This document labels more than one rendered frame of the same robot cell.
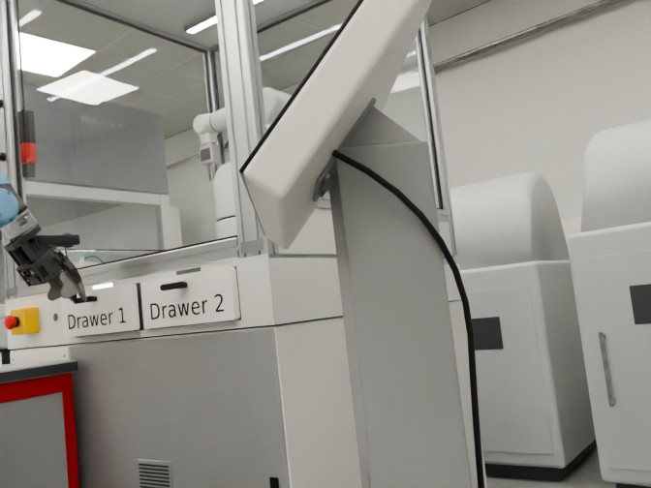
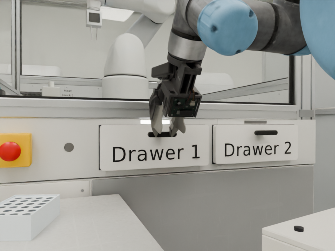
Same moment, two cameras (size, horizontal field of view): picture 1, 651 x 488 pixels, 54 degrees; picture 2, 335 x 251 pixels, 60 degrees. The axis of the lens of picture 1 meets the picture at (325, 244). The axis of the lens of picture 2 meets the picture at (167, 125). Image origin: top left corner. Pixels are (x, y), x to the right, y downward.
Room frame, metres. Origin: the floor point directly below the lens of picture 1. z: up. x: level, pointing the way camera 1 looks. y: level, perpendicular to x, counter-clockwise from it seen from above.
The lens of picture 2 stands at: (1.13, 1.18, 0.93)
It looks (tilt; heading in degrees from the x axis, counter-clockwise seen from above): 1 degrees down; 305
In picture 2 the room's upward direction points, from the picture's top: straight up
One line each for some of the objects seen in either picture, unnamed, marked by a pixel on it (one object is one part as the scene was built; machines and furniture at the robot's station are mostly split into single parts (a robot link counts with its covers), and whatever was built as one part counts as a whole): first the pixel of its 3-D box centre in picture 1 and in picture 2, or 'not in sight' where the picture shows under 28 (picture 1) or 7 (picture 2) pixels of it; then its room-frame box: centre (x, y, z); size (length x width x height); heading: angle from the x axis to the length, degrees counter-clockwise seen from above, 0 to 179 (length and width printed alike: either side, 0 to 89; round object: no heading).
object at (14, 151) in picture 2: (12, 321); (10, 151); (1.74, 0.87, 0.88); 0.04 x 0.03 x 0.04; 55
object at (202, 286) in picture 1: (187, 299); (257, 143); (1.41, 0.32, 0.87); 0.29 x 0.02 x 0.11; 55
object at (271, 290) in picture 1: (245, 299); (130, 137); (1.96, 0.26, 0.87); 1.02 x 0.95 x 0.14; 55
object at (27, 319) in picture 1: (23, 320); (13, 150); (1.76, 0.85, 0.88); 0.07 x 0.05 x 0.07; 55
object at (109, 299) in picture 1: (98, 312); (157, 146); (1.58, 0.58, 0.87); 0.29 x 0.02 x 0.11; 55
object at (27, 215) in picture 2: not in sight; (22, 214); (1.61, 0.92, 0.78); 0.12 x 0.08 x 0.04; 127
